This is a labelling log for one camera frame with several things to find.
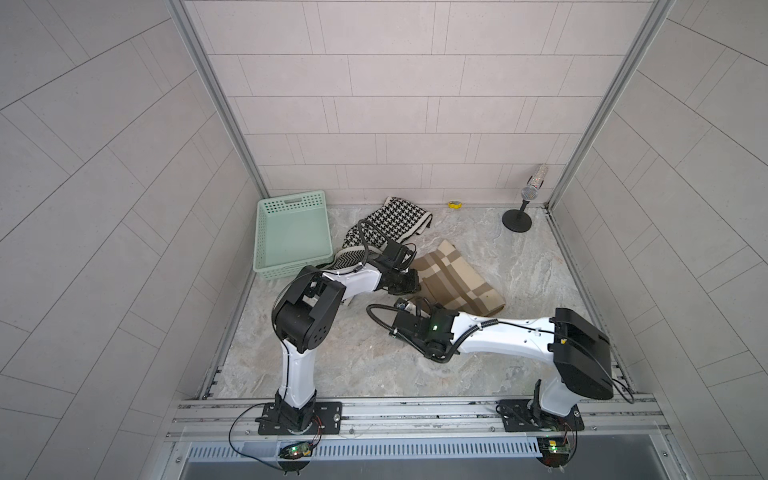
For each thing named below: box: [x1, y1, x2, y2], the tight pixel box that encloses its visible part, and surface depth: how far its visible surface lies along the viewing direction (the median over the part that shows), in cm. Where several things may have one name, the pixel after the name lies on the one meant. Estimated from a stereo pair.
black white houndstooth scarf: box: [331, 196, 433, 270], surface depth 113 cm
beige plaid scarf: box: [414, 240, 506, 316], surface depth 96 cm
